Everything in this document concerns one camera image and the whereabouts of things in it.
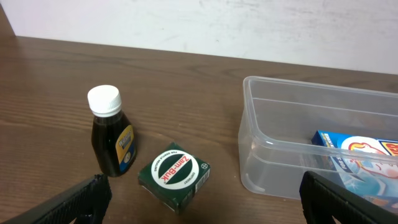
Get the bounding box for dark syrup bottle white cap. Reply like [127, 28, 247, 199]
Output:
[87, 85, 137, 177]

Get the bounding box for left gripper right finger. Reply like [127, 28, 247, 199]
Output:
[299, 171, 397, 224]

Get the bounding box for blue cooling patch box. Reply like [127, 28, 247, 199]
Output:
[312, 130, 397, 213]

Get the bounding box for green Zam-Buk ointment box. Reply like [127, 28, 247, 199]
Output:
[138, 142, 211, 215]

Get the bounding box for clear plastic container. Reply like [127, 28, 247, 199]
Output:
[238, 76, 397, 199]

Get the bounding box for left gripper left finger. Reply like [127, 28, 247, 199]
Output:
[5, 174, 112, 224]

